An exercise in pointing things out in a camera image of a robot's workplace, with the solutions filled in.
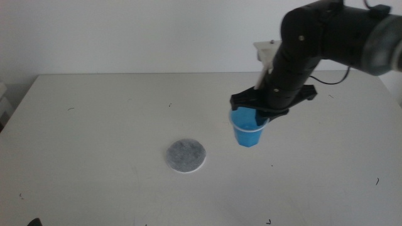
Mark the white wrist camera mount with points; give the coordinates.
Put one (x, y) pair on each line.
(267, 53)

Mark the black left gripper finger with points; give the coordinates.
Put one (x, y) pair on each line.
(35, 222)

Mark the round grey felt cup mat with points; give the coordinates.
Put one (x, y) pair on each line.
(186, 155)

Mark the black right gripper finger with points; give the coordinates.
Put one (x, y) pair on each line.
(276, 115)
(261, 118)

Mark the blue plastic cup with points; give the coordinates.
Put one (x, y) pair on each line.
(248, 136)

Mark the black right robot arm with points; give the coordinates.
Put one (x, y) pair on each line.
(345, 31)

